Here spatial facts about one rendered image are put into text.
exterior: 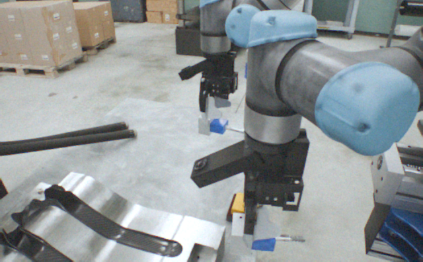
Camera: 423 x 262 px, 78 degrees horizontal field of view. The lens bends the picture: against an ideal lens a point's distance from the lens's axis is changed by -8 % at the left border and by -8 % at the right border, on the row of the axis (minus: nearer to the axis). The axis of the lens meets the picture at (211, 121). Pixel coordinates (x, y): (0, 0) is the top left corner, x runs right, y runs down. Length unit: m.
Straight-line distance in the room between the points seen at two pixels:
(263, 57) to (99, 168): 0.71
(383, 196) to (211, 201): 0.41
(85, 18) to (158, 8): 2.64
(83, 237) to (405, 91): 0.56
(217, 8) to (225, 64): 0.14
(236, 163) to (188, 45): 4.17
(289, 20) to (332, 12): 6.48
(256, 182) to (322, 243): 1.39
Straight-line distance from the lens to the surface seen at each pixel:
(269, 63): 0.30
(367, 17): 6.90
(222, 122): 0.81
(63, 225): 0.62
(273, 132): 0.35
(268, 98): 0.33
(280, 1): 0.53
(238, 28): 0.52
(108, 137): 0.99
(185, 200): 0.77
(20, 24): 4.45
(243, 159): 0.39
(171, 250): 0.58
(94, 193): 0.66
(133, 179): 0.86
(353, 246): 1.83
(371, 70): 0.25
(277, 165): 0.41
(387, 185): 0.68
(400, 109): 0.25
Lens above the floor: 1.36
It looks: 30 degrees down
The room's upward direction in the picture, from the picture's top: straight up
